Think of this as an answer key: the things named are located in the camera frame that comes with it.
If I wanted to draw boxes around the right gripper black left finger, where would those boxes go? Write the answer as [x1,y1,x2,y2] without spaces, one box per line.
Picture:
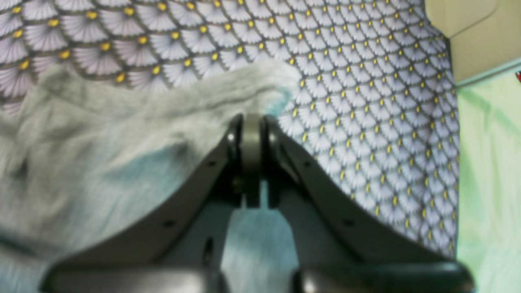
[41,114,261,293]

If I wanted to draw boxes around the beige cardboard box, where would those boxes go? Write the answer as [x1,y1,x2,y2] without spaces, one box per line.
[425,0,521,85]

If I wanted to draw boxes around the fan-patterned table cloth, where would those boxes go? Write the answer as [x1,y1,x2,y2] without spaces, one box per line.
[0,0,460,257]

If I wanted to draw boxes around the light grey T-shirt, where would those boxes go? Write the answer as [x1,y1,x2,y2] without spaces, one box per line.
[1,61,301,293]

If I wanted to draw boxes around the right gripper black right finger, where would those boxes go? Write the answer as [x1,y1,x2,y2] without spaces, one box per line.
[260,116,475,293]

